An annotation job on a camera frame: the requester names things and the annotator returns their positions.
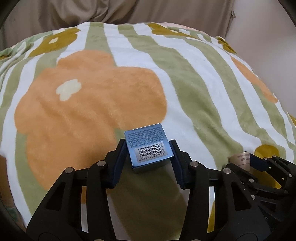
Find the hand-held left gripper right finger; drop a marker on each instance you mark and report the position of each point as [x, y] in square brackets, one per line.
[177, 162]

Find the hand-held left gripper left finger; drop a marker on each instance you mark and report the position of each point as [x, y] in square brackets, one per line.
[119, 162]

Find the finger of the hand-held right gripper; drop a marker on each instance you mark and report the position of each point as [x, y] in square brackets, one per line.
[245, 178]
[259, 163]

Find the small beige cylinder jar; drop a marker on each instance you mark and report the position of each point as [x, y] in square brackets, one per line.
[240, 161]

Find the small metallic blue box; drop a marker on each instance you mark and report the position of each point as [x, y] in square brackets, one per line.
[148, 144]

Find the striped floral blanket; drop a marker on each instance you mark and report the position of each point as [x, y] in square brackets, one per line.
[104, 97]

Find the beige curtain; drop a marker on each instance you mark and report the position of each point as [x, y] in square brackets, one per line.
[115, 14]

